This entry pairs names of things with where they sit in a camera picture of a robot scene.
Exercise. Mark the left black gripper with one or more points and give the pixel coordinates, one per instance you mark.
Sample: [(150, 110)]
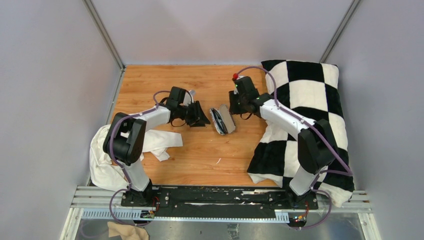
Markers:
[(198, 119)]

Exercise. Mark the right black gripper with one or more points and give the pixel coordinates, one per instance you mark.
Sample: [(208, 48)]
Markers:
[(233, 95)]

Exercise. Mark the black sunglasses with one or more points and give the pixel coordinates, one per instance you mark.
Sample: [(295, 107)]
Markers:
[(218, 121)]

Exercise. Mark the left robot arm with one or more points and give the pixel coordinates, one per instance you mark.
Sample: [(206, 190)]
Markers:
[(125, 139)]

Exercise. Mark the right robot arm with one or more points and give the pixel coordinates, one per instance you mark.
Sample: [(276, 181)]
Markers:
[(316, 144)]

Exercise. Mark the black white checkered pillow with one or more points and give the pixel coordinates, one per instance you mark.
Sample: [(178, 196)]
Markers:
[(310, 89)]

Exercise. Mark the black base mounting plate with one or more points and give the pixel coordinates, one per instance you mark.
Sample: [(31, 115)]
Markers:
[(269, 196)]

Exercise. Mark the white crumpled cloth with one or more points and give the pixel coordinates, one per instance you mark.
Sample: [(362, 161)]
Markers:
[(110, 177)]

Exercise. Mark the beige cloth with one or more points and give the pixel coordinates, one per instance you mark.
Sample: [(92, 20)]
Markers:
[(126, 232)]

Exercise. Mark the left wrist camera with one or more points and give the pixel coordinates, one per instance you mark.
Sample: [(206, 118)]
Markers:
[(191, 94)]

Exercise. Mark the aluminium frame rail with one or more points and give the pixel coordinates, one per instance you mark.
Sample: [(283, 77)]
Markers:
[(99, 204)]

